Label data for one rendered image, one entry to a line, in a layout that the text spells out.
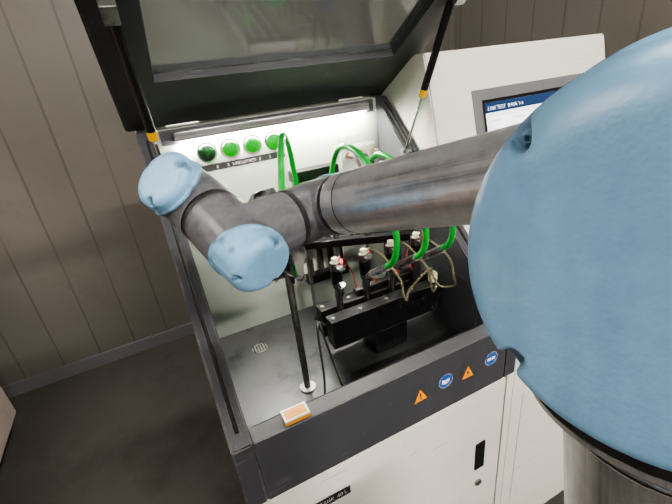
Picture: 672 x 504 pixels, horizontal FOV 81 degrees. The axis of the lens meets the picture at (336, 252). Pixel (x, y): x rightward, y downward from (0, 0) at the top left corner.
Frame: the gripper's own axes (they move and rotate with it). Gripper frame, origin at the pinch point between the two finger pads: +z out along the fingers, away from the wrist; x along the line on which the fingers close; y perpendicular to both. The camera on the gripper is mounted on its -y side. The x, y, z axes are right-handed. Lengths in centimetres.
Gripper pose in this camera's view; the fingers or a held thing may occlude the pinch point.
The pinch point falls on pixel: (294, 257)
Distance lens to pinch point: 76.7
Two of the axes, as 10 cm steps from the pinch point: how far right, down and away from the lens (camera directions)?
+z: 3.5, 3.3, 8.8
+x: 9.3, -2.2, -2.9
